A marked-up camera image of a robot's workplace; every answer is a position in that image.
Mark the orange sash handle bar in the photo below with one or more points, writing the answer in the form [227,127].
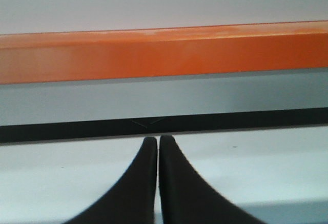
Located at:
[68,56]

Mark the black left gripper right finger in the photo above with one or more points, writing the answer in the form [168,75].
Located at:
[186,197]

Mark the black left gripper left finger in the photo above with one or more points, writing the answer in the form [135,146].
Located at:
[132,197]

